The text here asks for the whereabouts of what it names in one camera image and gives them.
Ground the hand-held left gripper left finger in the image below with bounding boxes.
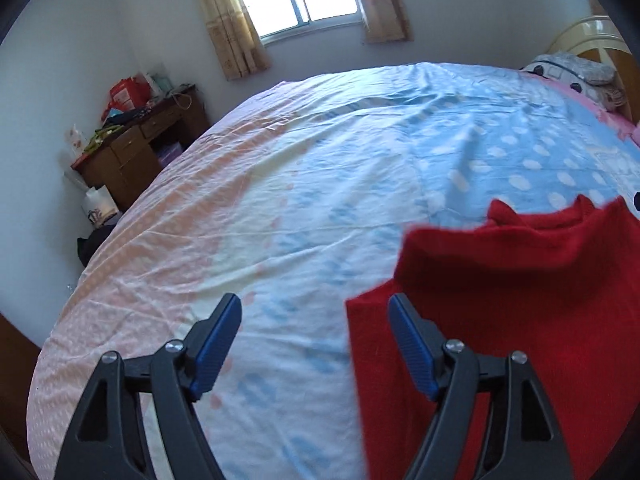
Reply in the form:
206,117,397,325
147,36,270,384
59,292,243,480

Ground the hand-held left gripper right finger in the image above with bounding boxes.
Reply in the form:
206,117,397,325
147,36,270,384
387,292,576,480

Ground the red embroidered sweater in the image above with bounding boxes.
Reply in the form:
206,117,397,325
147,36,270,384
345,194,640,480

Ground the dark cloth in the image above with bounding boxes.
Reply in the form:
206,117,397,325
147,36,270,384
76,225,119,267

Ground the purple box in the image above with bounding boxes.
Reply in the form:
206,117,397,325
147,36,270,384
157,142,184,167

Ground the bed with pastel dotted sheet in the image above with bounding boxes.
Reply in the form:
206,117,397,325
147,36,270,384
27,62,640,480

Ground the brown wooden desk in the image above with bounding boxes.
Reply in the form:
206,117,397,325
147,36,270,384
71,84,211,212

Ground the brown wooden furniture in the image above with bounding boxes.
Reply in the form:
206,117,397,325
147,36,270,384
0,310,44,442

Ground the green cloth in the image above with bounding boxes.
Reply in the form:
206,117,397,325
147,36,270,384
84,125,122,155

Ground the white plastic bag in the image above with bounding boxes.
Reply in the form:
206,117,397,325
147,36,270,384
145,72,174,102

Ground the red gift bag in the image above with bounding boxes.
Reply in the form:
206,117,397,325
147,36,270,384
102,76,151,121

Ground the white patterned pillow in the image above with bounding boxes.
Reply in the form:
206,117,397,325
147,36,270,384
520,57,627,111

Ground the beige patterned curtain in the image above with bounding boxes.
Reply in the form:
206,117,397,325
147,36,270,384
347,0,415,45
187,0,273,82

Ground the grey pillow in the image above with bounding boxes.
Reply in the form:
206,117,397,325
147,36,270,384
550,54,619,86

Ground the cream and wood headboard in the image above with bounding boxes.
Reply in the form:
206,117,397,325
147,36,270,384
546,15,639,124

